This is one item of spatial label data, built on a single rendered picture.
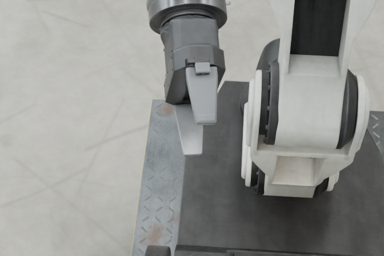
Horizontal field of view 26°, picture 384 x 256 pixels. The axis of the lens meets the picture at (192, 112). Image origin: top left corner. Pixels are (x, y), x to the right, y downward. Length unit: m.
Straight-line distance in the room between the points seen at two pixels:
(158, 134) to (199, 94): 1.32
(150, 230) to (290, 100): 0.74
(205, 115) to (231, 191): 1.02
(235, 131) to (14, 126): 1.01
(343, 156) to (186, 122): 0.58
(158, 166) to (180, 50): 1.25
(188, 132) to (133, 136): 1.74
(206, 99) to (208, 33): 0.08
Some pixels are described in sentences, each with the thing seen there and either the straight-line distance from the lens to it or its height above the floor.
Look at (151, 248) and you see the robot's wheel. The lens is 1.75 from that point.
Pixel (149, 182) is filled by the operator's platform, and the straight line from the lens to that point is 2.07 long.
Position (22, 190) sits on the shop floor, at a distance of 2.59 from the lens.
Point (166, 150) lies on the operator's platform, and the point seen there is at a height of 0.40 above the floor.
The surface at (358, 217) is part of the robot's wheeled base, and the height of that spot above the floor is 0.57.
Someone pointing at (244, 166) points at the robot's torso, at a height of 0.70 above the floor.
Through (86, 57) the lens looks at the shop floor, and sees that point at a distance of 2.93.
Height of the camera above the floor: 2.08
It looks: 49 degrees down
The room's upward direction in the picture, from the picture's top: straight up
